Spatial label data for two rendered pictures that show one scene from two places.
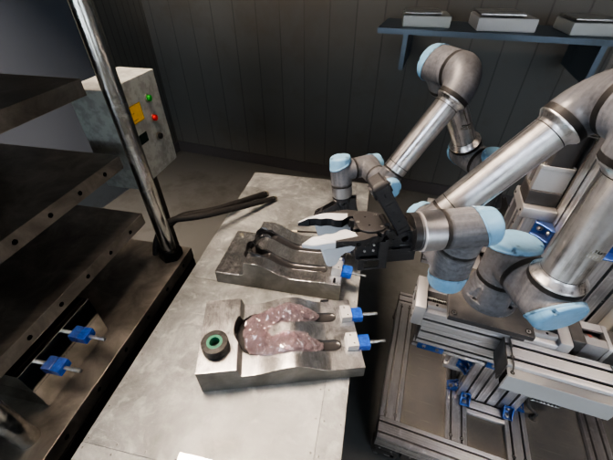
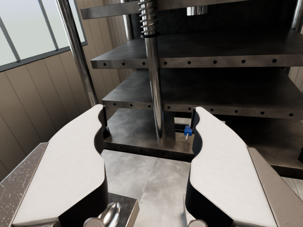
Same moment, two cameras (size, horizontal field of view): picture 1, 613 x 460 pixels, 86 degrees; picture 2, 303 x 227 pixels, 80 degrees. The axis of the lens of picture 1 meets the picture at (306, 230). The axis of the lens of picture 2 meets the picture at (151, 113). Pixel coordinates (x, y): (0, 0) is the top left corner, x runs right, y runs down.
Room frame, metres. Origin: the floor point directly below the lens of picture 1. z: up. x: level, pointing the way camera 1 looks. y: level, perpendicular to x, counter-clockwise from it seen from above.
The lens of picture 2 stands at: (0.47, -0.11, 1.52)
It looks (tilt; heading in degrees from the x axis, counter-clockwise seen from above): 31 degrees down; 101
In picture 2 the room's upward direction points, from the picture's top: 7 degrees counter-clockwise
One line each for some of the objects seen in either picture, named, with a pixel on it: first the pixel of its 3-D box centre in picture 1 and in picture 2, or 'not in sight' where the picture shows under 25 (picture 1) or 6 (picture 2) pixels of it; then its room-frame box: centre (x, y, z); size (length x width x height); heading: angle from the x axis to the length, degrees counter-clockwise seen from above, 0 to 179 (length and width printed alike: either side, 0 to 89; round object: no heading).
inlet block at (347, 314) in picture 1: (358, 314); not in sight; (0.71, -0.18, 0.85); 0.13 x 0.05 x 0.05; 96
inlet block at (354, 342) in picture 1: (366, 342); not in sight; (0.60, -0.19, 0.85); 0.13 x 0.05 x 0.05; 96
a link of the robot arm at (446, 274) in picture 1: (447, 259); not in sight; (0.49, -0.29, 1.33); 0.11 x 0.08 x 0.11; 7
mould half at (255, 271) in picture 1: (284, 256); not in sight; (0.99, 0.09, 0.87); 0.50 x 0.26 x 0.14; 79
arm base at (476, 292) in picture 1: (493, 285); not in sight; (0.64, -0.54, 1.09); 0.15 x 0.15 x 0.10
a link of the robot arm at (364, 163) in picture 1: (368, 167); not in sight; (1.06, -0.22, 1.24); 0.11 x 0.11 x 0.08; 19
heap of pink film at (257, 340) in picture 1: (282, 327); not in sight; (0.63, 0.08, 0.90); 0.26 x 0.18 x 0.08; 96
